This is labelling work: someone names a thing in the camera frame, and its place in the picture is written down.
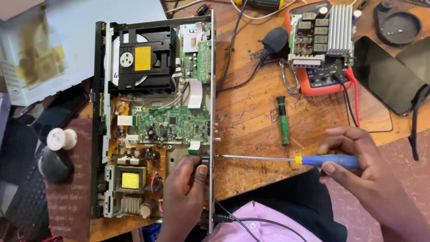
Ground black keyboard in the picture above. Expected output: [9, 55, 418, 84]
[0, 114, 51, 242]

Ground black trousers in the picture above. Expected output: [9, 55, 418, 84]
[215, 167, 348, 242]

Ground white solder spool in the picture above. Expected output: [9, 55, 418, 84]
[46, 127, 78, 151]

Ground person's right hand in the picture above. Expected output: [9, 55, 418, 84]
[315, 126, 412, 217]

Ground black round stand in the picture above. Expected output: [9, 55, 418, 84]
[373, 0, 422, 47]

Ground black plug cable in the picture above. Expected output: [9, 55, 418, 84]
[216, 0, 289, 99]

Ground disc player chassis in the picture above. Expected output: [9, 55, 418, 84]
[90, 9, 222, 235]

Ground blue and yellow screwdriver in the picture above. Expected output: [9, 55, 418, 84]
[215, 153, 361, 171]

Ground grey metal cover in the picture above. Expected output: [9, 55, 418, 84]
[0, 0, 168, 107]

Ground yellow and black tool handle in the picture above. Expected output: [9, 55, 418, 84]
[233, 0, 285, 11]

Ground black power plug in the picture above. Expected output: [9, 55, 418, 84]
[258, 27, 290, 62]

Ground dark flat panel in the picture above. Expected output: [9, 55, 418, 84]
[396, 45, 430, 85]

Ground pink shirt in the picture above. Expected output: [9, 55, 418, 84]
[201, 201, 324, 242]

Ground black strap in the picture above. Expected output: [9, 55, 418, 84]
[407, 84, 430, 161]

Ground black tablet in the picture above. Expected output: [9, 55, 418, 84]
[352, 35, 428, 117]

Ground black probe lead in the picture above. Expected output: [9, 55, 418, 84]
[331, 72, 359, 128]

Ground red and black probe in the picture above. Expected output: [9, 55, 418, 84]
[193, 2, 212, 17]

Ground black player power cable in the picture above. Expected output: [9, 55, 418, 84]
[202, 200, 309, 242]

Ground circuit board with heat sink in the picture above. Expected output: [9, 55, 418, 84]
[288, 4, 357, 69]

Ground green and black screwdriver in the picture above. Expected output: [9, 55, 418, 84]
[276, 95, 291, 167]

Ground brown printed book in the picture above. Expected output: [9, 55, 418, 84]
[45, 117, 93, 242]

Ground orange multimeter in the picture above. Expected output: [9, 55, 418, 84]
[284, 0, 357, 97]

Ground red probe lead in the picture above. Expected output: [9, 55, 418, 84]
[343, 67, 361, 128]

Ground black round object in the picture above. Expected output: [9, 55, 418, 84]
[38, 146, 74, 185]

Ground person's left hand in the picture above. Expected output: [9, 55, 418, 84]
[161, 154, 210, 233]

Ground silver wire loop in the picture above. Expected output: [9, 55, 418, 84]
[279, 58, 300, 97]

